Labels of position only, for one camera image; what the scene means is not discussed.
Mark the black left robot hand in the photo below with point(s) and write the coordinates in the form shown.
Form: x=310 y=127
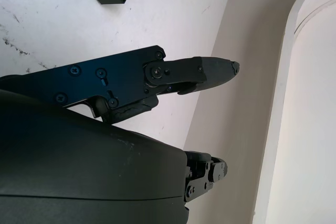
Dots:
x=78 y=169

